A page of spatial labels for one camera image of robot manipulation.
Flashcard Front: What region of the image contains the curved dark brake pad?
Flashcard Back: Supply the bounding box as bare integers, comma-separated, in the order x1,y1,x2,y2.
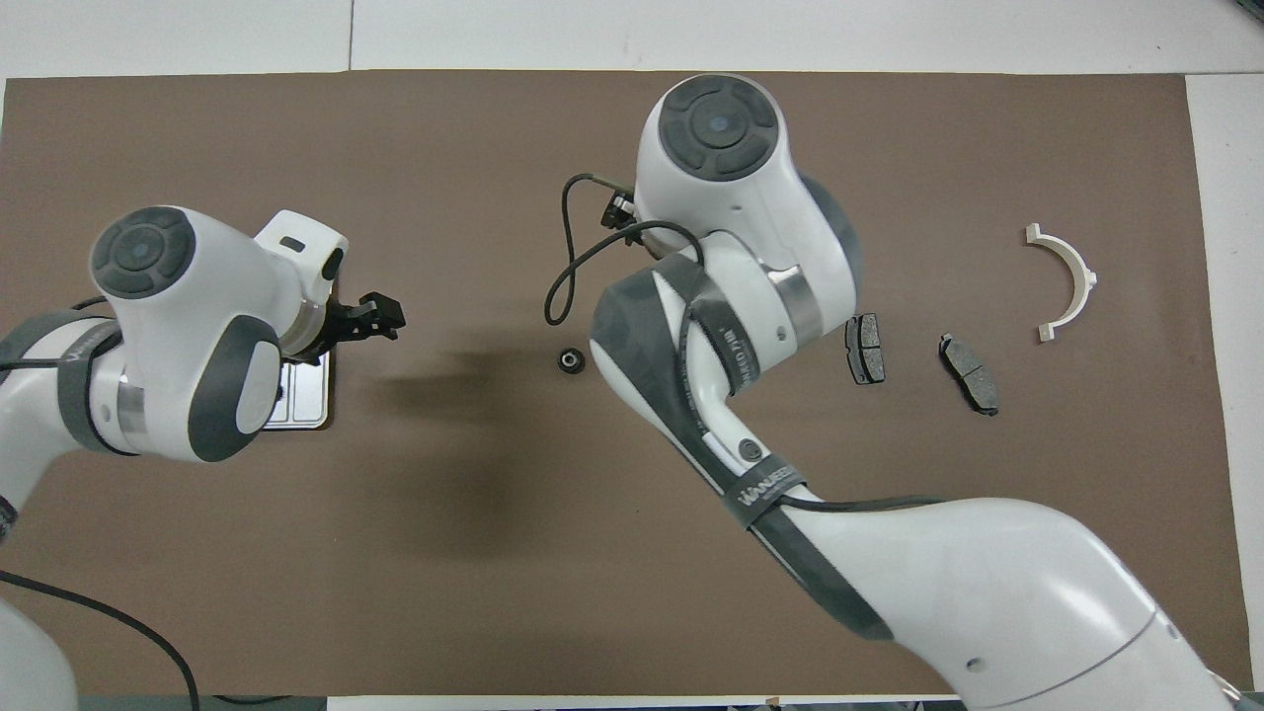
938,334,1000,417

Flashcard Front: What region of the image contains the rectangular dark brake pad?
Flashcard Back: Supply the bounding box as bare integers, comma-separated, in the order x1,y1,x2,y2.
844,313,887,386

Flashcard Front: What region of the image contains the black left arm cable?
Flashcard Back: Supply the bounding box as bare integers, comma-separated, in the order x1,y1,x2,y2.
0,294,201,711

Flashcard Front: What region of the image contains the silver metal tray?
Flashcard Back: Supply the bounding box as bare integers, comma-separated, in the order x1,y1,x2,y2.
265,341,335,432

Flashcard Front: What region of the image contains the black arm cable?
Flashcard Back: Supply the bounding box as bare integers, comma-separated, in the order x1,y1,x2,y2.
0,294,201,711
544,174,944,514

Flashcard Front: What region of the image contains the white curved plastic bracket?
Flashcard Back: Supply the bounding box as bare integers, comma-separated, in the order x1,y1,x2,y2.
1024,223,1099,344

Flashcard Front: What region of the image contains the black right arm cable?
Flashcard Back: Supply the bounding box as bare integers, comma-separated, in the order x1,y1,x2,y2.
544,174,944,514

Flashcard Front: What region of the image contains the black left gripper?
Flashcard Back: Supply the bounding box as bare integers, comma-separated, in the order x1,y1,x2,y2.
286,291,407,364

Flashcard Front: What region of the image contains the brown table mat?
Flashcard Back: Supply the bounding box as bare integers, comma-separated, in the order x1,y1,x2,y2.
0,69,1228,697

